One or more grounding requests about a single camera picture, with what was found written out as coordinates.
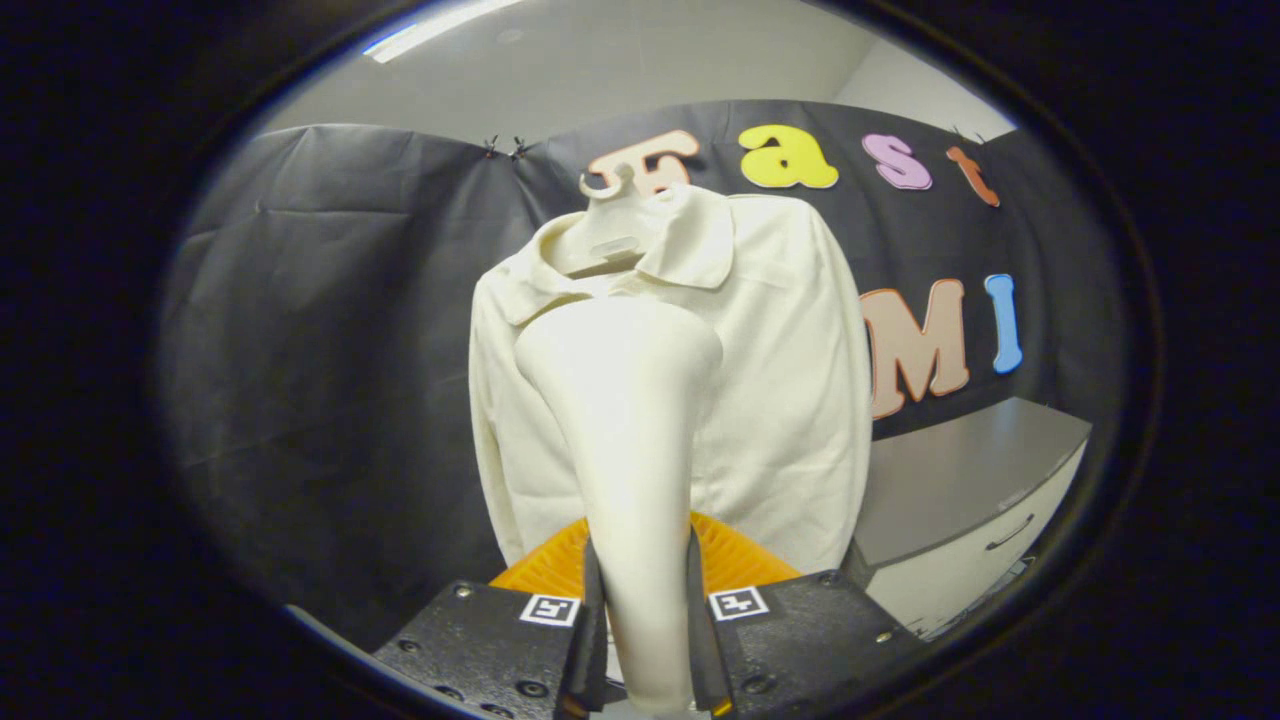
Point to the cream button-up shirt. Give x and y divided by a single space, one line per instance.
780 400

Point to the grey top white cabinet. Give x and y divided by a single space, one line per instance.
960 470

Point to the white plastic clothes hanger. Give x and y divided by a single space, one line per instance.
610 235

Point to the white garment steamer head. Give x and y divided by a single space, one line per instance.
630 450

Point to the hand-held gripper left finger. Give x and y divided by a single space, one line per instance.
595 650

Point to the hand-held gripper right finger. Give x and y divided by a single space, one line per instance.
700 650

